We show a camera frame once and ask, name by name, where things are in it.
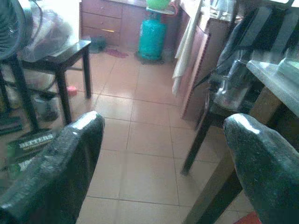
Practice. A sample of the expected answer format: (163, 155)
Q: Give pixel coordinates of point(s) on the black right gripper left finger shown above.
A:
(58, 168)

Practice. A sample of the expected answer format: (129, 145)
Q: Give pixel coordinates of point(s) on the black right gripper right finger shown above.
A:
(266, 168)

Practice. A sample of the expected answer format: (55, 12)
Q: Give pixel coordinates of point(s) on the green bitters box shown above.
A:
(30, 144)

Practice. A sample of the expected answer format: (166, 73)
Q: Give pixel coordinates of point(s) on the red plastic stool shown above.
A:
(247, 219)

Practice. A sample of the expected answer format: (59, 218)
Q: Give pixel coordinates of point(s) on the metal tin can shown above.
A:
(46, 108)

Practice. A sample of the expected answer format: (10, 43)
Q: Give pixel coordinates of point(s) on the dark wooden chair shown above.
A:
(201, 137)

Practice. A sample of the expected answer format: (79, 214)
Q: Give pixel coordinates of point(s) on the small pink floor object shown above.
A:
(72, 90)

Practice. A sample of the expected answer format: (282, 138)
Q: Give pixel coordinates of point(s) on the dark wooden stool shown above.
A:
(60, 58)

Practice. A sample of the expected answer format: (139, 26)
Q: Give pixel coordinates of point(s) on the brown side cabinet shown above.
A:
(198, 77)

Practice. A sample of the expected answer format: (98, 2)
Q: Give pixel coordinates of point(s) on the dark red floor rag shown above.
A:
(116, 53)

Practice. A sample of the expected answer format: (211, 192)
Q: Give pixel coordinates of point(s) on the clear plastic bag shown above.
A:
(49, 30)

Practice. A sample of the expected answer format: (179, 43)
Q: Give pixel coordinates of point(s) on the white hanging cloth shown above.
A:
(187, 51)

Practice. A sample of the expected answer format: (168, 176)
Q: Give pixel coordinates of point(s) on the black electric fan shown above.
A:
(9, 28)

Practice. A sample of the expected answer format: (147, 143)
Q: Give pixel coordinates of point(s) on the brown drawer cabinet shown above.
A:
(105, 21)

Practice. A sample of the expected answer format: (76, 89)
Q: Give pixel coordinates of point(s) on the teal gas cylinder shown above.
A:
(151, 37)

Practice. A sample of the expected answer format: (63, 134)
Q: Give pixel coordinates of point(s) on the green plastic basin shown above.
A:
(158, 3)

